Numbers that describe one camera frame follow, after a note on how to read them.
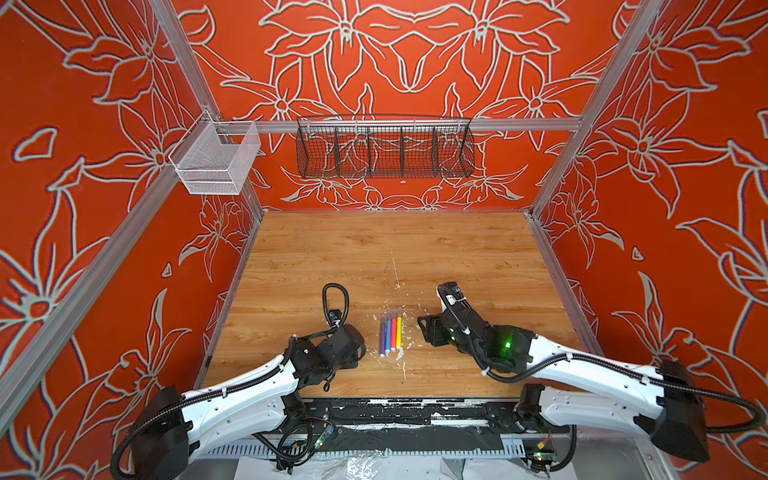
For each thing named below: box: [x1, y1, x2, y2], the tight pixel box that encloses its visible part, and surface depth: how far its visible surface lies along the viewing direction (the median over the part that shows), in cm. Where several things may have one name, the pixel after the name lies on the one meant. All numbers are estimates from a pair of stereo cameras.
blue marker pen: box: [385, 315, 391, 357], surface depth 87 cm
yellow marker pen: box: [396, 310, 403, 350], surface depth 89 cm
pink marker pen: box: [390, 310, 398, 353], surface depth 89 cm
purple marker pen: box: [379, 315, 387, 358], surface depth 88 cm
